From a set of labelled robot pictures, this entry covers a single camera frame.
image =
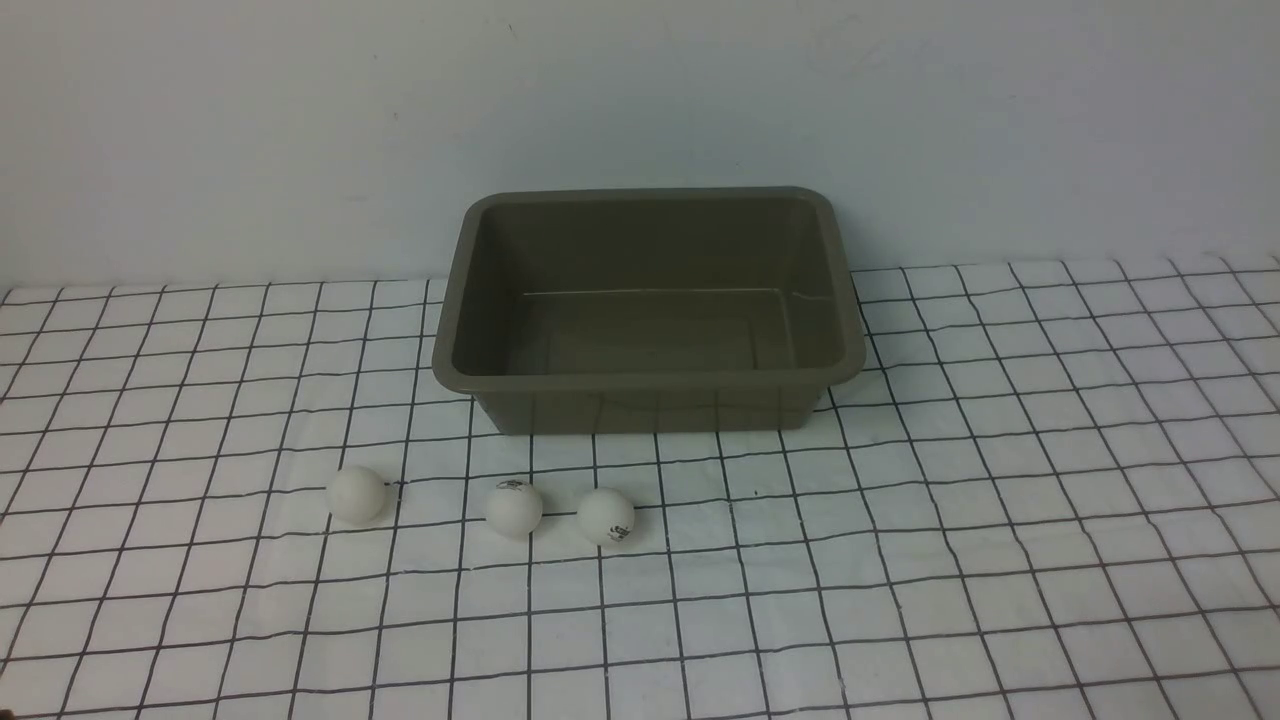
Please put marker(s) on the plain white table-tennis ball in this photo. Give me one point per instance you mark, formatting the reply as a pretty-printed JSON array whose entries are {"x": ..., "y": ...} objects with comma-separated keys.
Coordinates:
[{"x": 356, "y": 495}]

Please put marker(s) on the white black-grid tablecloth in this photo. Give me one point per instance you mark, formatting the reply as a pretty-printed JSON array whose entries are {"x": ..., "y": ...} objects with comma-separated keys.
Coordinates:
[{"x": 1052, "y": 493}]

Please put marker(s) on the olive green plastic bin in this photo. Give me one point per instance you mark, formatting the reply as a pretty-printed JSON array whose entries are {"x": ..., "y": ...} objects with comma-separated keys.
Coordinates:
[{"x": 649, "y": 311}]

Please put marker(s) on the white ball with top logo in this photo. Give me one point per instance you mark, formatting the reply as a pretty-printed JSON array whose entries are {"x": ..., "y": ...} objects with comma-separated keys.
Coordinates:
[{"x": 513, "y": 509}]

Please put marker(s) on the white ball with side logo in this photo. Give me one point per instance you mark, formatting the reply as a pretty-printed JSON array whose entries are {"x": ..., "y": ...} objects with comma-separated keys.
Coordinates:
[{"x": 605, "y": 517}]

